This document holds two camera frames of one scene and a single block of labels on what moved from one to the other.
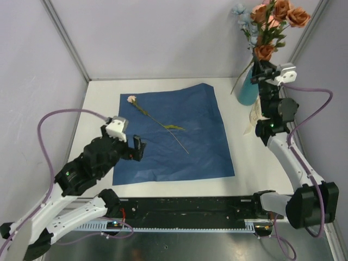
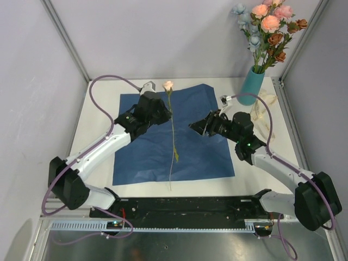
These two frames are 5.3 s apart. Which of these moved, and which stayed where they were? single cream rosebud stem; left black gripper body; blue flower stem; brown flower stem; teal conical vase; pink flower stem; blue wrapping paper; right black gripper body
Moved: pink flower stem; single cream rosebud stem; brown flower stem; left black gripper body; right black gripper body
Stayed: teal conical vase; blue wrapping paper; blue flower stem
